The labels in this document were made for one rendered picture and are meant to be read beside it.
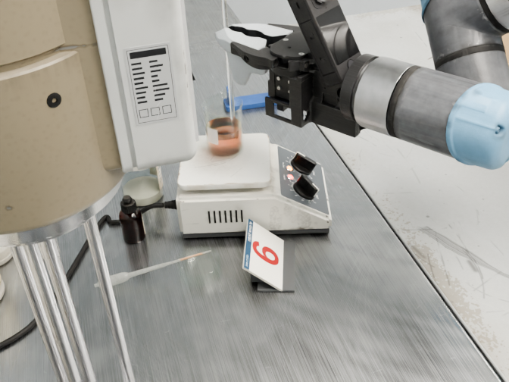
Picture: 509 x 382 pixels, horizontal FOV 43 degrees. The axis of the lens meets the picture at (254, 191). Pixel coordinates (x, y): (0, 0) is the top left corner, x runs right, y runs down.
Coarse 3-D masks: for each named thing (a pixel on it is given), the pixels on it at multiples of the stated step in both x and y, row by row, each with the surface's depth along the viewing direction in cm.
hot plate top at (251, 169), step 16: (256, 144) 88; (192, 160) 85; (208, 160) 85; (224, 160) 85; (240, 160) 85; (256, 160) 85; (192, 176) 82; (208, 176) 82; (224, 176) 82; (240, 176) 82; (256, 176) 82
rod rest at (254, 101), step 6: (228, 90) 113; (240, 96) 115; (246, 96) 115; (252, 96) 115; (258, 96) 115; (264, 96) 115; (246, 102) 113; (252, 102) 113; (258, 102) 113; (264, 102) 113; (246, 108) 113
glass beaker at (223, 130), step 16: (224, 96) 85; (208, 112) 81; (224, 112) 86; (240, 112) 82; (208, 128) 83; (224, 128) 82; (240, 128) 84; (208, 144) 85; (224, 144) 83; (240, 144) 85
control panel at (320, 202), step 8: (280, 152) 90; (288, 152) 91; (280, 160) 88; (288, 160) 90; (280, 168) 87; (320, 168) 92; (280, 176) 85; (296, 176) 87; (312, 176) 90; (320, 176) 91; (280, 184) 84; (288, 184) 85; (320, 184) 89; (288, 192) 83; (320, 192) 87; (296, 200) 83; (304, 200) 84; (312, 200) 85; (320, 200) 86; (320, 208) 84; (328, 208) 85
